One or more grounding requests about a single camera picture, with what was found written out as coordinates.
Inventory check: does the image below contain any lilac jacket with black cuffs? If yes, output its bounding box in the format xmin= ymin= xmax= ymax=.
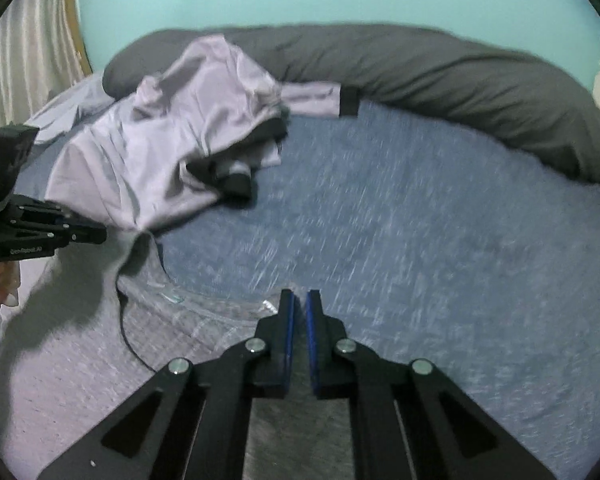
xmin=45 ymin=35 xmax=361 ymax=233

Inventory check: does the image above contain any person's left hand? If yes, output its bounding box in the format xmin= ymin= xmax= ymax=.
xmin=0 ymin=260 xmax=22 ymax=307

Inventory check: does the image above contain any dark grey long pillow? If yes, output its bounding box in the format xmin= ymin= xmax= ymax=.
xmin=102 ymin=24 xmax=600 ymax=186

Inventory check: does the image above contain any wooden trim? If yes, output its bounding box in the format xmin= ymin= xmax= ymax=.
xmin=64 ymin=0 xmax=94 ymax=77

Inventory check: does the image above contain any light blue cloth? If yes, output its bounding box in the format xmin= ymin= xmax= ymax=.
xmin=27 ymin=72 xmax=116 ymax=146

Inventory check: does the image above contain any blue bed sheet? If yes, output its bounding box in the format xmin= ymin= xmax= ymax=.
xmin=0 ymin=72 xmax=600 ymax=480

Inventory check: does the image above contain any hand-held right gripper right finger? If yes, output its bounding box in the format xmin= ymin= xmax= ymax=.
xmin=305 ymin=289 xmax=556 ymax=480

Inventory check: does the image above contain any grey sweater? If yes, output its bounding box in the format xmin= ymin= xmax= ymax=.
xmin=0 ymin=232 xmax=361 ymax=480

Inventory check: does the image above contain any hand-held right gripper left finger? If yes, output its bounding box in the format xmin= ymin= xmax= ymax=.
xmin=37 ymin=288 xmax=297 ymax=480

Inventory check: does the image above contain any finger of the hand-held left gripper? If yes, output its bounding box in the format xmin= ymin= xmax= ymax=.
xmin=11 ymin=199 xmax=108 ymax=249

